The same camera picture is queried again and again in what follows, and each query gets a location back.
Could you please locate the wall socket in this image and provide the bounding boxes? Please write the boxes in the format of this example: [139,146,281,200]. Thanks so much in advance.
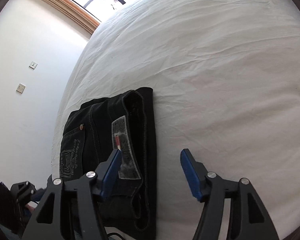
[29,61,38,69]
[16,83,26,94]

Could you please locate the lower wall socket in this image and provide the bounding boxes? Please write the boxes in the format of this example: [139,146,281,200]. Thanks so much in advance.
[16,83,26,94]

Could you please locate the white bed sheet mattress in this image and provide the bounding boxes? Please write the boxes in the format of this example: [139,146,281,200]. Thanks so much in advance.
[51,0,300,239]

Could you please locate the black cable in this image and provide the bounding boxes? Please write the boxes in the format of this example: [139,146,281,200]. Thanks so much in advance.
[106,232,131,240]

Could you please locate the wooden window sill frame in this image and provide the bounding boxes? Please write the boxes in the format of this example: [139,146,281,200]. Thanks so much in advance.
[42,0,100,35]

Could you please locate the person's left hand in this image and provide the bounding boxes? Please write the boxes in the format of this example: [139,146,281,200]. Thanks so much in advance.
[25,204,36,213]

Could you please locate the black denim pants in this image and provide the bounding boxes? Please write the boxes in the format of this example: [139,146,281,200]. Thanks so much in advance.
[59,87,157,239]

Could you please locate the upper wall socket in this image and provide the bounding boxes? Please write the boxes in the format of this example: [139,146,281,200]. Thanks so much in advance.
[29,61,38,69]

